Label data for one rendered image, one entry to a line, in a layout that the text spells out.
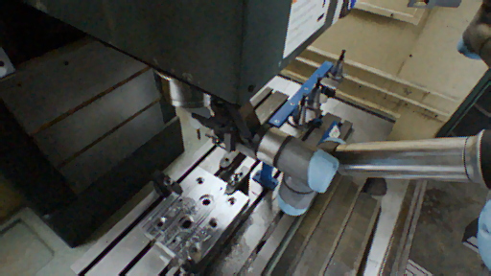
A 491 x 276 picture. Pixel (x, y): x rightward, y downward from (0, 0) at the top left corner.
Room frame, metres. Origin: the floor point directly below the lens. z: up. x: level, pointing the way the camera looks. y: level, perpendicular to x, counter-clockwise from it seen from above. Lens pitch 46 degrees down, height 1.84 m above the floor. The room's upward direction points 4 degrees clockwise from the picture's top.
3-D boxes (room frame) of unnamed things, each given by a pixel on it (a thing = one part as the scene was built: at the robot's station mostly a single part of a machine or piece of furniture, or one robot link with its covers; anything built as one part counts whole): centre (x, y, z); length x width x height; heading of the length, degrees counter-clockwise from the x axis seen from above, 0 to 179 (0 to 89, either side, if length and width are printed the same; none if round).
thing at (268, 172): (0.67, -0.10, 1.05); 0.10 x 0.05 x 0.30; 58
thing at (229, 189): (0.59, 0.01, 0.97); 0.13 x 0.03 x 0.15; 148
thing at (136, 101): (0.74, 0.49, 1.16); 0.48 x 0.05 x 0.51; 148
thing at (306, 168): (0.36, -0.13, 1.40); 0.11 x 0.08 x 0.09; 58
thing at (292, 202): (0.37, -0.14, 1.31); 0.11 x 0.08 x 0.11; 140
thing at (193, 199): (0.46, 0.14, 0.97); 0.29 x 0.23 x 0.05; 148
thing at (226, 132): (0.44, 0.01, 1.40); 0.12 x 0.08 x 0.09; 58
